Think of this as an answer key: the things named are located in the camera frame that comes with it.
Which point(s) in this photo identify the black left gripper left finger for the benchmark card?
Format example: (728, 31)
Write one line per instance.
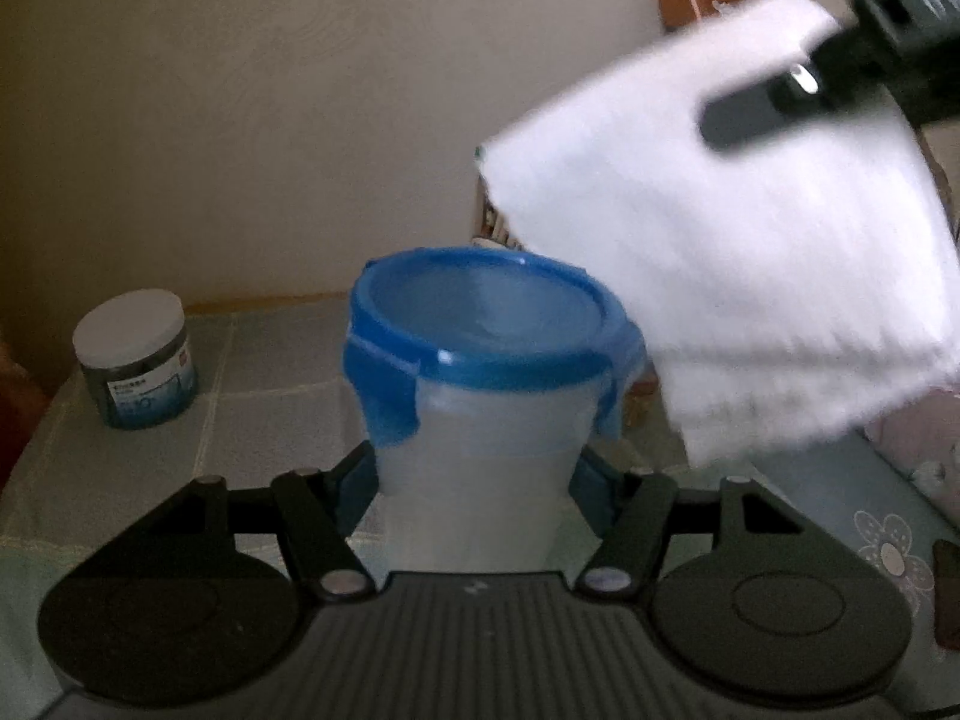
(316, 514)

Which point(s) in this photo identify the pink floral blanket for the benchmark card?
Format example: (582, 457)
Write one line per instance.
(920, 440)

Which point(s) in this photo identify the white fluffy cloth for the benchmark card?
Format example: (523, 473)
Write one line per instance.
(787, 291)

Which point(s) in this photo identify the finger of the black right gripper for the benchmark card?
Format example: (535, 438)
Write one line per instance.
(767, 107)

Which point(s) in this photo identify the blue lidded clear plastic container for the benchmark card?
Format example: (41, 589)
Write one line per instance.
(481, 376)

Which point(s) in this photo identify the dark jar with white lid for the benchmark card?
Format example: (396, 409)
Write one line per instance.
(135, 355)

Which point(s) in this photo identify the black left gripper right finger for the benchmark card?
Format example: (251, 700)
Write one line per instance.
(630, 513)

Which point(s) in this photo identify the grey green checked tablecloth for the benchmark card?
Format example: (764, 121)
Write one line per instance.
(272, 397)

